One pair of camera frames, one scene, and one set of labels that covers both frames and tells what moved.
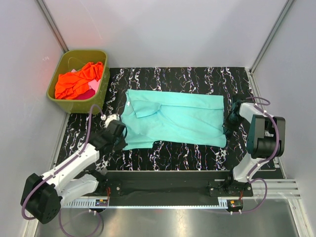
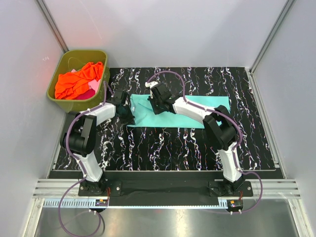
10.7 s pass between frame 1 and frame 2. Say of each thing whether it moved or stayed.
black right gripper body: moved
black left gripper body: moved
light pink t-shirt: stayed
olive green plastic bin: stayed
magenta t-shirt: stayed
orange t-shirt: stayed
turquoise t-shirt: moved
